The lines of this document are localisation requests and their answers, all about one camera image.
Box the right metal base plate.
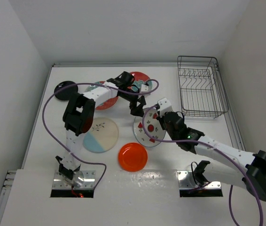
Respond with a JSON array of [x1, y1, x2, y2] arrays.
[[177, 170, 221, 190]]

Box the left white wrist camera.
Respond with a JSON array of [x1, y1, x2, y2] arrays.
[[140, 84, 149, 93]]

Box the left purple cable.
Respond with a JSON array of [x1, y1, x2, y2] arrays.
[[41, 79, 159, 190]]

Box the wire dish rack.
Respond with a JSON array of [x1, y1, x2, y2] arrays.
[[177, 56, 229, 119]]

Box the small black plate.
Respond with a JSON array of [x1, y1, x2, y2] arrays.
[[54, 81, 78, 101]]

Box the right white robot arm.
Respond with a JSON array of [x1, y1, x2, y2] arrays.
[[156, 112, 266, 202]]

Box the small orange plate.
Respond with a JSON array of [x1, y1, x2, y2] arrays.
[[118, 143, 148, 172]]

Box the white watermelon pattern plate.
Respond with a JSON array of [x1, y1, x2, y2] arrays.
[[133, 108, 166, 148]]

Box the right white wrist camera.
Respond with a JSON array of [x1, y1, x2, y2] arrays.
[[157, 97, 173, 117]]

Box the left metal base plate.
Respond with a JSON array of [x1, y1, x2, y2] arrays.
[[52, 170, 95, 190]]

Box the purple cable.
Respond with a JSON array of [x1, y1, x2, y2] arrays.
[[141, 106, 264, 226], [41, 79, 159, 190]]

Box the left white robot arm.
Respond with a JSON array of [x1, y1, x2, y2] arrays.
[[56, 72, 149, 181]]

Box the metal base plate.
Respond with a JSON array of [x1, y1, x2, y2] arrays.
[[177, 170, 221, 190], [52, 170, 95, 190]]

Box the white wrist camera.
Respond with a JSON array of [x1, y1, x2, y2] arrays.
[[140, 84, 149, 93], [157, 97, 173, 117]]

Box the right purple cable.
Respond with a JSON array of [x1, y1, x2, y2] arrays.
[[141, 106, 264, 226]]

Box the beige blue branch plate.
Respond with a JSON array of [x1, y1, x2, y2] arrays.
[[83, 117, 119, 153]]

